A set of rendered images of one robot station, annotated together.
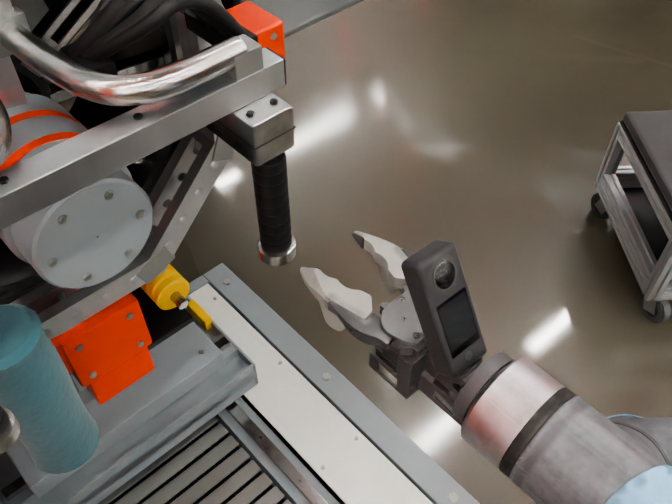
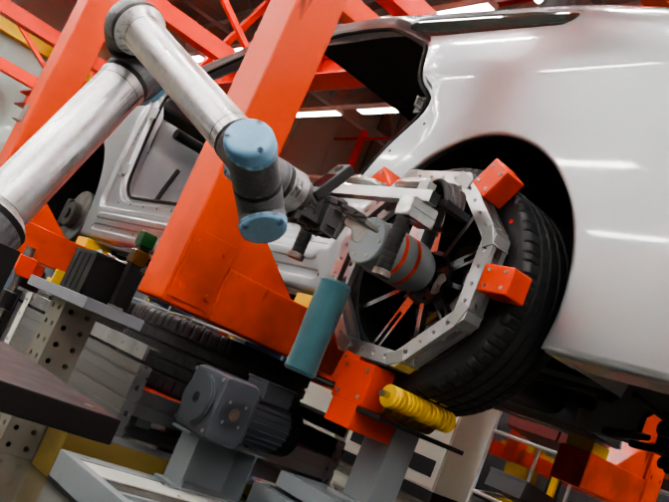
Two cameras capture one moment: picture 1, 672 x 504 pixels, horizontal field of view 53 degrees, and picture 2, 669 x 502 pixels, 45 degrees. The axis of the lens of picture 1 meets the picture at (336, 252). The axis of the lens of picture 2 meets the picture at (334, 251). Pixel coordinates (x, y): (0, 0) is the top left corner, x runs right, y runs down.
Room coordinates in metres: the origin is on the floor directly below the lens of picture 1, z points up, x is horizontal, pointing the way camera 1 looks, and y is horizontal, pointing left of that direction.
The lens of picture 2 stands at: (0.57, -1.78, 0.44)
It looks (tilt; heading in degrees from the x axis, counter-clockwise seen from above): 10 degrees up; 95
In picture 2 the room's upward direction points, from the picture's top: 23 degrees clockwise
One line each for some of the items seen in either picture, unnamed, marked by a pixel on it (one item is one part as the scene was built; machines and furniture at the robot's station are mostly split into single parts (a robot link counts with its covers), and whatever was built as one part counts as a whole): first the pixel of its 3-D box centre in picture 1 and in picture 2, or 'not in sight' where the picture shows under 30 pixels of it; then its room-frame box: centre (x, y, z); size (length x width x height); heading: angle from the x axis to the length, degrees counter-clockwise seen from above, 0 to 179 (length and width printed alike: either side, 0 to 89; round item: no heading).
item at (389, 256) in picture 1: (386, 269); (359, 229); (0.45, -0.05, 0.81); 0.09 x 0.03 x 0.06; 26
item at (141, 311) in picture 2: not in sight; (211, 370); (0.09, 1.06, 0.39); 0.66 x 0.66 x 0.24
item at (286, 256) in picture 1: (272, 203); (392, 245); (0.53, 0.07, 0.83); 0.04 x 0.04 x 0.16
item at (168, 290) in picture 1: (132, 252); (418, 409); (0.74, 0.33, 0.51); 0.29 x 0.06 x 0.06; 43
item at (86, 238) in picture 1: (48, 184); (392, 255); (0.53, 0.30, 0.85); 0.21 x 0.14 x 0.14; 43
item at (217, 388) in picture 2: not in sight; (246, 440); (0.34, 0.55, 0.26); 0.42 x 0.18 x 0.35; 43
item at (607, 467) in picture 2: not in sight; (604, 458); (1.77, 2.13, 0.69); 0.52 x 0.17 x 0.35; 43
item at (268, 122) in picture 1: (246, 115); (416, 211); (0.55, 0.09, 0.93); 0.09 x 0.05 x 0.05; 43
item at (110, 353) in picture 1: (89, 325); (368, 400); (0.61, 0.38, 0.48); 0.16 x 0.12 x 0.17; 43
